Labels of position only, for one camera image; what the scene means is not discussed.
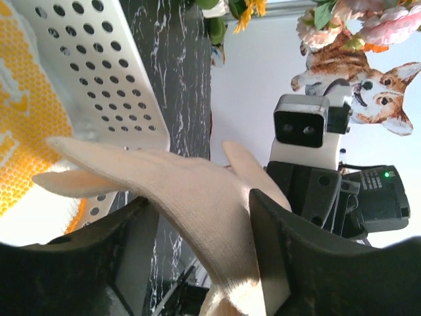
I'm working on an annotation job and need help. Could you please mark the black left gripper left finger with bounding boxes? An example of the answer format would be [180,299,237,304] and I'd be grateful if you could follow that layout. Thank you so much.
[1,197,158,315]

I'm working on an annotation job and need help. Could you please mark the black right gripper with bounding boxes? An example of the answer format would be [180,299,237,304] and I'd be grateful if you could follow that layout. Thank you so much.
[266,161,410,240]

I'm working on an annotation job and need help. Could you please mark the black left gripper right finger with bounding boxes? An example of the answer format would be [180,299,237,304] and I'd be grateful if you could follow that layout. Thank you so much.
[249,189,420,315]

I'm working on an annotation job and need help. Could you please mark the cream glove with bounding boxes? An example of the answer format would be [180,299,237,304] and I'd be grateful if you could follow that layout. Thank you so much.
[33,137,290,315]

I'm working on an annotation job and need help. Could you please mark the white glove orange cuff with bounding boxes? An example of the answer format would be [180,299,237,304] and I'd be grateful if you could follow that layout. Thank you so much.
[1,1,86,247]

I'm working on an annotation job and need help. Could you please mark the white perforated storage basket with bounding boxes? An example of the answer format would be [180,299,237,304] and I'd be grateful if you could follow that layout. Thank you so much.
[9,1,170,230]

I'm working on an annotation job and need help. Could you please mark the artificial flower bouquet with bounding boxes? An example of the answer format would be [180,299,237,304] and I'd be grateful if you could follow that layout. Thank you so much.
[296,1,420,55]

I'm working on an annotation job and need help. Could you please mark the sunflower pot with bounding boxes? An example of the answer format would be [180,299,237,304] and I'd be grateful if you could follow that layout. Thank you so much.
[194,0,267,46]

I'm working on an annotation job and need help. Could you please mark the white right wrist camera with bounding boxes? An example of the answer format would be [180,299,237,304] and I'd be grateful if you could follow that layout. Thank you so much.
[269,94,351,171]

